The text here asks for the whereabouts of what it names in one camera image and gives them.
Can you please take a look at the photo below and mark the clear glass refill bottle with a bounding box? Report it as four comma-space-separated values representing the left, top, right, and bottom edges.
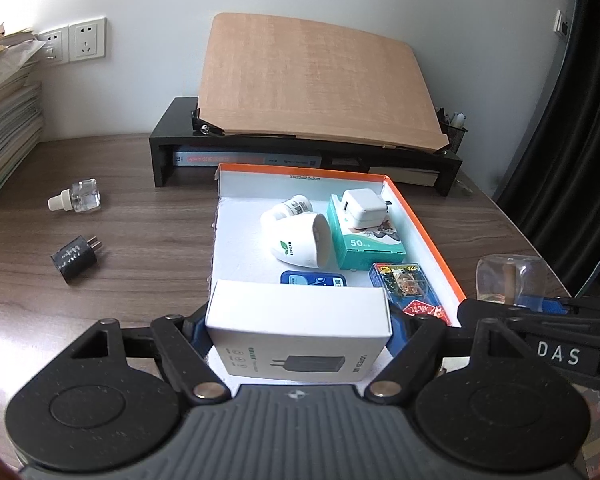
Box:
475, 254, 564, 307
47, 178, 104, 214

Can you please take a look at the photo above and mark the orange and white cardboard box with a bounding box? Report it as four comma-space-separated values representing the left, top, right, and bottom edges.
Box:
205, 162, 469, 376

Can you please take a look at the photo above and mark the wooden reading board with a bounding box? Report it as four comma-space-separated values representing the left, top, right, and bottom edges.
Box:
196, 12, 451, 155

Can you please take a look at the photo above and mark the grey book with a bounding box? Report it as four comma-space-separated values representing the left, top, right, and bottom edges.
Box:
172, 150, 324, 169

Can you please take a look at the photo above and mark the white mosquito repellent heater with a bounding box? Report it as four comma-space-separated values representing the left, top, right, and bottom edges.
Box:
260, 211, 331, 269

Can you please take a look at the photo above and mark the blue playing card box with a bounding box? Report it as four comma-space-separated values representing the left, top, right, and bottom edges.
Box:
369, 262, 456, 327

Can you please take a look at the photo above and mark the black desk riser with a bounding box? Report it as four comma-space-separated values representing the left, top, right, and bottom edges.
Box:
149, 97, 464, 197

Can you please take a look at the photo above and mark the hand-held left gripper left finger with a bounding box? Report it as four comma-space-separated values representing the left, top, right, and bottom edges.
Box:
65, 305, 232, 404

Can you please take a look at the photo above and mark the white charger box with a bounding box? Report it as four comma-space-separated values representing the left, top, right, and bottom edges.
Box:
204, 280, 394, 377

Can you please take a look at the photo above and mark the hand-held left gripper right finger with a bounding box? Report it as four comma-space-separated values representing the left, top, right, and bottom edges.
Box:
364, 311, 526, 404

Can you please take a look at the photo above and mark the white wall socket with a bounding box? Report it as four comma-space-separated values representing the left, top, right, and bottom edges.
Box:
69, 16, 108, 63
39, 27, 71, 65

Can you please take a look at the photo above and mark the pale book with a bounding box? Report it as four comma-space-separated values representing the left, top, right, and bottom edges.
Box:
367, 165, 441, 186

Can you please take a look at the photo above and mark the white charger plug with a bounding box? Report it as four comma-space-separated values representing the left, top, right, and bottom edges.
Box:
340, 188, 394, 229

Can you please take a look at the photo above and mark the black mesh pen holder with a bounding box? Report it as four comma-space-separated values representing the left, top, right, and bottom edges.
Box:
436, 106, 469, 154

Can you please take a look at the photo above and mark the blue dental floss box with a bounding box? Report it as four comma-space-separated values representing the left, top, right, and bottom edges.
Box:
280, 270, 349, 290

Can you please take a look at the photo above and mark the black curtain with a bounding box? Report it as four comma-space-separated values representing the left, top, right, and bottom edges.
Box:
495, 0, 600, 301

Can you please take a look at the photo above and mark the black charger plug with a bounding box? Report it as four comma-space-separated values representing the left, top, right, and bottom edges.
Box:
51, 235, 104, 286

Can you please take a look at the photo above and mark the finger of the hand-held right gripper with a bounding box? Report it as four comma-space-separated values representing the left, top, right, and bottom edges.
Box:
456, 295, 600, 348
509, 327, 600, 397

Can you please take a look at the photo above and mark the green and white box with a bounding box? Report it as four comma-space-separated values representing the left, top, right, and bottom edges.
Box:
326, 194, 407, 270

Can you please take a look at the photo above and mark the small white bottle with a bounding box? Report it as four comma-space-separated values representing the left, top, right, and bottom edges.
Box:
272, 194, 314, 221

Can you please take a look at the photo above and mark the stack of books and papers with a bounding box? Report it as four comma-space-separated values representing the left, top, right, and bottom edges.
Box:
0, 22, 46, 219

